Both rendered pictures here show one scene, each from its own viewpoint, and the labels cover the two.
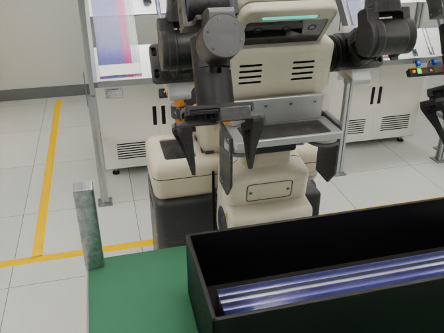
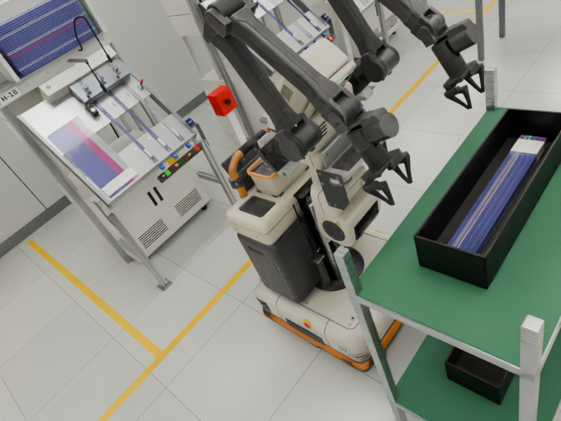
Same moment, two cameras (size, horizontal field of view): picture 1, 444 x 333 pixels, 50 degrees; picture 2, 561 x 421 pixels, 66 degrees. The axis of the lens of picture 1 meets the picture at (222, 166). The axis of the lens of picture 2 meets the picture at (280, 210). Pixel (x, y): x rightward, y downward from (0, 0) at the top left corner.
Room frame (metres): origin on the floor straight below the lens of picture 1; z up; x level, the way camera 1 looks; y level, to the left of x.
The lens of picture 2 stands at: (-0.03, 0.54, 1.85)
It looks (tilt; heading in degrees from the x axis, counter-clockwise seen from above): 37 degrees down; 341
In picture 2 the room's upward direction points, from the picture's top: 24 degrees counter-clockwise
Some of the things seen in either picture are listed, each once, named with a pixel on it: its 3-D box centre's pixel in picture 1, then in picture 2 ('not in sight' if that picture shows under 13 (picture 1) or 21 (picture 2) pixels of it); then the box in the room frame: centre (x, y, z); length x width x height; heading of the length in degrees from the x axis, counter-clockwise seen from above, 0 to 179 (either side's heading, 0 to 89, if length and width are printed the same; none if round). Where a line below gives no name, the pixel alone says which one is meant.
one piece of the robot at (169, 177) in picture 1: (232, 204); (302, 217); (1.39, -0.04, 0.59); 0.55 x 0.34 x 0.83; 104
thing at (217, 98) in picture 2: not in sight; (239, 137); (2.74, -0.36, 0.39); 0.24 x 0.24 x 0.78; 14
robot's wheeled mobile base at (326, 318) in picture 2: not in sight; (341, 283); (1.30, -0.06, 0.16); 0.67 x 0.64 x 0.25; 14
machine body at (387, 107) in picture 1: (351, 91); (262, 92); (3.37, -0.95, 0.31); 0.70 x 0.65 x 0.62; 104
